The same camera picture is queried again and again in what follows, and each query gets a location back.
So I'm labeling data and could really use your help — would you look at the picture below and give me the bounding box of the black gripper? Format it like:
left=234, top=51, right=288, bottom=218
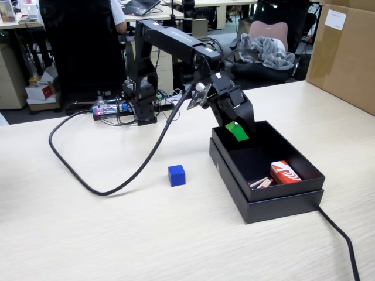
left=206, top=72, right=257, bottom=143

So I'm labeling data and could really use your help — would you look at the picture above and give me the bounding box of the blue cube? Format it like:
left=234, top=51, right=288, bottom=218
left=168, top=164, right=186, bottom=187

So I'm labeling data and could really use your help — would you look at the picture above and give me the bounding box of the black open cardboard box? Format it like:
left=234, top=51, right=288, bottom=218
left=210, top=119, right=326, bottom=203

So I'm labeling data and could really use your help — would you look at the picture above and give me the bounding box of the orange white matchbox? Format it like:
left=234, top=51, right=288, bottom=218
left=269, top=160, right=302, bottom=185

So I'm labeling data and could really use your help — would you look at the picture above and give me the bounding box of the grey blanket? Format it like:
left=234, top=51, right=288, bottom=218
left=238, top=33, right=296, bottom=70

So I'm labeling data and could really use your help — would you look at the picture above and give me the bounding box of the beige drawer cabinet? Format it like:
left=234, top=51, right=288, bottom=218
left=192, top=18, right=209, bottom=40
left=151, top=46, right=174, bottom=88
left=0, top=43, right=29, bottom=111

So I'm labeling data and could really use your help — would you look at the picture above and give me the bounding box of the office chair with grey cloth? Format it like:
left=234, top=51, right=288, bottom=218
left=229, top=20, right=308, bottom=91

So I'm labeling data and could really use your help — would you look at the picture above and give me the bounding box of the large brown cardboard box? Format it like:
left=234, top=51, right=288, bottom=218
left=305, top=0, right=375, bottom=116

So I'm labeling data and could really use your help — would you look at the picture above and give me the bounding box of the black segmented pole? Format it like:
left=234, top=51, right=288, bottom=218
left=180, top=0, right=196, bottom=91

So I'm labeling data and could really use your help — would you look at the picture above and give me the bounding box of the robot controller circuit board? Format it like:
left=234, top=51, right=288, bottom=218
left=92, top=101, right=131, bottom=121

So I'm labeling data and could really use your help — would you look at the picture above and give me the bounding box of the black laptop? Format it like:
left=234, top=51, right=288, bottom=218
left=121, top=0, right=162, bottom=16

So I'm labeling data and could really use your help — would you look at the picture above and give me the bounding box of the person in white shirt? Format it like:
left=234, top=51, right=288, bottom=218
left=110, top=0, right=127, bottom=33

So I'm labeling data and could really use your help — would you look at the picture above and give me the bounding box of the tall black office chair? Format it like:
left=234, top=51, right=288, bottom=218
left=39, top=0, right=127, bottom=115

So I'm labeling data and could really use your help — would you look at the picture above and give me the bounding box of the white red cardboard box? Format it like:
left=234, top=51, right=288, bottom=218
left=25, top=83, right=59, bottom=103

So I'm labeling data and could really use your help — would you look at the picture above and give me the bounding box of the beige office desk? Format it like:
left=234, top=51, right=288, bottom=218
left=0, top=11, right=47, bottom=32

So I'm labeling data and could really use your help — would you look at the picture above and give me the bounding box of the clear acrylic photo stand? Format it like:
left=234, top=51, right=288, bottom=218
left=0, top=0, right=17, bottom=23

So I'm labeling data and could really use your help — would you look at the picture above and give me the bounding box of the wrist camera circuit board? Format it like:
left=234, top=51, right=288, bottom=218
left=186, top=83, right=212, bottom=111

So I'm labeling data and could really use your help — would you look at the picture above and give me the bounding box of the thick black camera cable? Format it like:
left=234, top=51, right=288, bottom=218
left=48, top=84, right=196, bottom=196

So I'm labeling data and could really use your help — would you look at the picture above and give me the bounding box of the thick black power cable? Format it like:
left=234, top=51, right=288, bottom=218
left=318, top=206, right=361, bottom=281

